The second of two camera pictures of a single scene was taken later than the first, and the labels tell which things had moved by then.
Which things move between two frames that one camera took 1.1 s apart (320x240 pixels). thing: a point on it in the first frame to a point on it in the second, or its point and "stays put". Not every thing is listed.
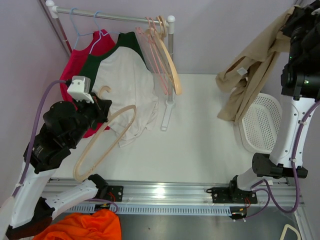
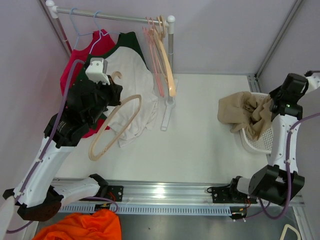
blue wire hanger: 78,35 stays put
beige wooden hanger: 76,177 to 107,120
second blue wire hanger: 100,32 stays put
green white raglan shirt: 119,72 stays put
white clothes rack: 170,21 stays put
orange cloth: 102,224 stays put
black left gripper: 102,107 to 114,90
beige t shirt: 239,75 to 242,110
